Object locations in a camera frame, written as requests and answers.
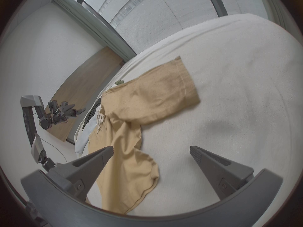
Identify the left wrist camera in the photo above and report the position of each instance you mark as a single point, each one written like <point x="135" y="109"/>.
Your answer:
<point x="53" y="105"/>

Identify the bed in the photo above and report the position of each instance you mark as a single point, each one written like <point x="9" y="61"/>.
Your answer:
<point x="236" y="79"/>

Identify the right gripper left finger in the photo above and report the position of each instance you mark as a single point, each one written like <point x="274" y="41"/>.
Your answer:
<point x="85" y="171"/>

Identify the green garment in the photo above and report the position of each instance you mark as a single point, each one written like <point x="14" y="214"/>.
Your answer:
<point x="119" y="81"/>

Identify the black garment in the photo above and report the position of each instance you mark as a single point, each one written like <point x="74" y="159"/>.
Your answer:
<point x="93" y="113"/>

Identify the window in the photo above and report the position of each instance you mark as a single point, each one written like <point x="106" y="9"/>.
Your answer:
<point x="165" y="8"/>

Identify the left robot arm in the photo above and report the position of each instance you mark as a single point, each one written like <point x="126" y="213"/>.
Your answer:
<point x="43" y="123"/>

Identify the tan shorts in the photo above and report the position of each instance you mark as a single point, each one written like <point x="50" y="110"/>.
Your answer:
<point x="151" y="96"/>

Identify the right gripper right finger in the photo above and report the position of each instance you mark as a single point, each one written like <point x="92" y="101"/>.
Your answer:
<point x="219" y="171"/>

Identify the grey-green curtain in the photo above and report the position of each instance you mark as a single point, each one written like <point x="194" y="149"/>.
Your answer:
<point x="94" y="27"/>
<point x="278" y="10"/>

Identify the pale grey garment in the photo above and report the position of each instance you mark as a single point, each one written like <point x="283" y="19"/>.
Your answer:
<point x="81" y="142"/>

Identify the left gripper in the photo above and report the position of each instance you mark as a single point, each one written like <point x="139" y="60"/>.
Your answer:
<point x="62" y="117"/>

